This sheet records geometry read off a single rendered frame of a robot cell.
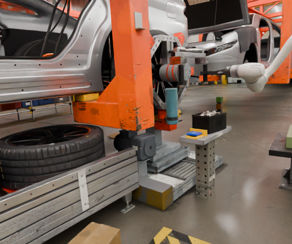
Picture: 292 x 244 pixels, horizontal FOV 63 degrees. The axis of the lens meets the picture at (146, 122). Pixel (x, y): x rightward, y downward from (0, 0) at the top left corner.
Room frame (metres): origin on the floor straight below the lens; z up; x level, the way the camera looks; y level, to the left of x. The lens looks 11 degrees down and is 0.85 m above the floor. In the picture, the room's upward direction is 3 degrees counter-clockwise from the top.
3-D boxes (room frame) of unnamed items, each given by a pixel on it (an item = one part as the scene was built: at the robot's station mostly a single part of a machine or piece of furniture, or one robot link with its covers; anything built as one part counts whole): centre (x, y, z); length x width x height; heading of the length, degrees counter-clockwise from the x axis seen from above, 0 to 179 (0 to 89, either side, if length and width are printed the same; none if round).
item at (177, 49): (1.72, -0.21, 1.03); 0.19 x 0.18 x 0.11; 49
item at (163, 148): (1.99, -0.06, 0.32); 0.40 x 0.30 x 0.28; 139
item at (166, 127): (1.90, -0.16, 0.48); 0.16 x 0.12 x 0.17; 49
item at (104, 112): (1.69, 0.31, 0.69); 0.52 x 0.17 x 0.35; 49
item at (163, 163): (2.02, -0.09, 0.13); 0.50 x 0.36 x 0.10; 139
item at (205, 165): (1.52, -0.39, 0.21); 0.10 x 0.10 x 0.42; 49
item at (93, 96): (1.81, 0.44, 0.71); 0.14 x 0.14 x 0.05; 49
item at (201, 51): (1.87, -0.35, 1.03); 0.19 x 0.18 x 0.11; 49
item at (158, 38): (1.87, -0.19, 0.85); 0.54 x 0.07 x 0.54; 139
